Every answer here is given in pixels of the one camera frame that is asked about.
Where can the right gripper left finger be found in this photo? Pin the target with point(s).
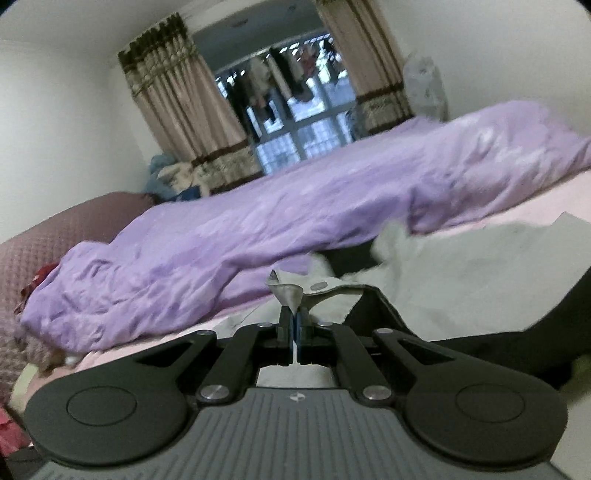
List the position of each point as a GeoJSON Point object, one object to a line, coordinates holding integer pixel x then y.
{"type": "Point", "coordinates": [252, 347]}

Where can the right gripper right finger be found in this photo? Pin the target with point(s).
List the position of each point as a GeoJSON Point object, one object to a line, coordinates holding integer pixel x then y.
{"type": "Point", "coordinates": [337, 347]}

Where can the grey and black jacket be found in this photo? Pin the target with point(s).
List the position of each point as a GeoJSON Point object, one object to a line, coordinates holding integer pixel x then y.
{"type": "Point", "coordinates": [513, 294]}

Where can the pile of clothes by curtain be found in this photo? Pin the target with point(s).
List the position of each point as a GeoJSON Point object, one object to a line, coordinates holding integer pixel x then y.
{"type": "Point", "coordinates": [172, 181]}

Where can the red clothes beside bed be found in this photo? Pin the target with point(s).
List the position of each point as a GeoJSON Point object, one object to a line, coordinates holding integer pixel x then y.
{"type": "Point", "coordinates": [28, 289]}

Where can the window with hanging clothes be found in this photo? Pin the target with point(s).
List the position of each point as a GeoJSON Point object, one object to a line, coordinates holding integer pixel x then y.
{"type": "Point", "coordinates": [293, 97]}

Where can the purple duvet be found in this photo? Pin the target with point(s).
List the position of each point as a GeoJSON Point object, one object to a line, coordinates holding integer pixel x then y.
{"type": "Point", "coordinates": [179, 263]}

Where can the left beige curtain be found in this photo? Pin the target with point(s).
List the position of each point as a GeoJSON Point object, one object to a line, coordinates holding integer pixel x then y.
{"type": "Point", "coordinates": [176, 93]}

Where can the beige curtain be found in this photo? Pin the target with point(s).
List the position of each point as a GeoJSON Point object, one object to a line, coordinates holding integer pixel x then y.
{"type": "Point", "coordinates": [372, 58]}
{"type": "Point", "coordinates": [176, 93]}

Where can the maroon quilted headboard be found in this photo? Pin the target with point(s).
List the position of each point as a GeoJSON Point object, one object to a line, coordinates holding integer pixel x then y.
{"type": "Point", "coordinates": [101, 220]}

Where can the covered standing fan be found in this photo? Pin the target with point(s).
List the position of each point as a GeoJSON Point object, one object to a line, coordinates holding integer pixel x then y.
{"type": "Point", "coordinates": [424, 87]}

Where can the pink cartoon bed blanket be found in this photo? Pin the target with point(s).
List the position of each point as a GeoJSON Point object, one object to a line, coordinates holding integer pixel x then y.
{"type": "Point", "coordinates": [571, 195]}

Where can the right beige curtain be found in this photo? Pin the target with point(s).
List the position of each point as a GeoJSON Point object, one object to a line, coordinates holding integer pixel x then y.
{"type": "Point", "coordinates": [372, 58]}

